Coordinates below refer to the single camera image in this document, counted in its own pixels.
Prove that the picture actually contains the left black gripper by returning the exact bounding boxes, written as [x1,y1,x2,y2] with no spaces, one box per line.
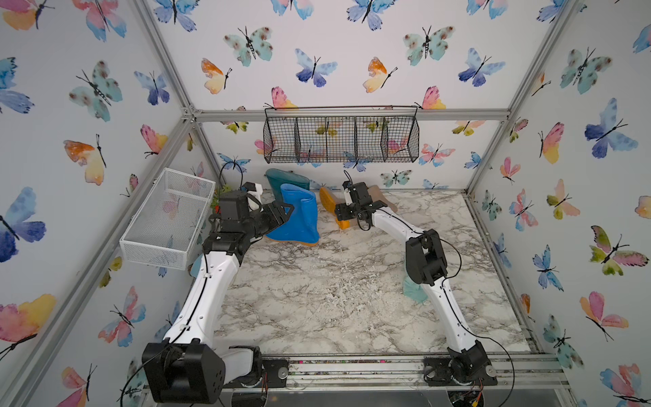
[241,201,293,240]

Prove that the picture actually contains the teal green rubber boot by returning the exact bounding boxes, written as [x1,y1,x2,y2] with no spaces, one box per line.
[264,169,310,201]

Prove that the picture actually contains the blue rubber boot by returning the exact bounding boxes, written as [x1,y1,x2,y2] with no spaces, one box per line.
[266,183,320,246]

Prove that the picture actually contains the mint green fluffy cloth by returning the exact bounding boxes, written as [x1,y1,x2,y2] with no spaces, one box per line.
[403,276,428,305]

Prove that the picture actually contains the beige rubber boot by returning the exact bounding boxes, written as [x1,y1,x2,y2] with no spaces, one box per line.
[320,185,398,230]

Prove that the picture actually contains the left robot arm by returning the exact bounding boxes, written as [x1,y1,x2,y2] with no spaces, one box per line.
[142,189,294,405]

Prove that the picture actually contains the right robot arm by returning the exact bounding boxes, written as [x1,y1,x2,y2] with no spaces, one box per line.
[334,181,497,386]

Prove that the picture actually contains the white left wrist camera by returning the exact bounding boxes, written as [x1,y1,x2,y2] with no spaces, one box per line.
[241,181,263,211]

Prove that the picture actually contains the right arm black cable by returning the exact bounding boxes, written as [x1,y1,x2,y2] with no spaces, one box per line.
[342,170,515,407]

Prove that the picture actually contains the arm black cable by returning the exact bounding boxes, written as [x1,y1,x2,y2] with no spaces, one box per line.
[342,170,515,407]
[119,161,245,407]

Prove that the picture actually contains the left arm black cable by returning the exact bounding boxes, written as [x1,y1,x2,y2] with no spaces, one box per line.
[119,161,245,407]

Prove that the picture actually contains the white mesh wall basket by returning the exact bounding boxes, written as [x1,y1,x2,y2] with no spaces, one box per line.
[120,168,215,270]

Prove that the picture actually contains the black wire wall basket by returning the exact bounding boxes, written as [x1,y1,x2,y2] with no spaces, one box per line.
[259,105,420,164]

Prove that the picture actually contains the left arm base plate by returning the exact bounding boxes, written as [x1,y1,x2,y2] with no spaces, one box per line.
[224,357,289,389]

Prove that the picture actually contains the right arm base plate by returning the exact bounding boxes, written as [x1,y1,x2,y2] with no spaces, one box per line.
[423,358,498,387]

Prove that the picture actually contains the aluminium front rail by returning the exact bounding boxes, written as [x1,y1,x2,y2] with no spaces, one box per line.
[222,354,570,393]

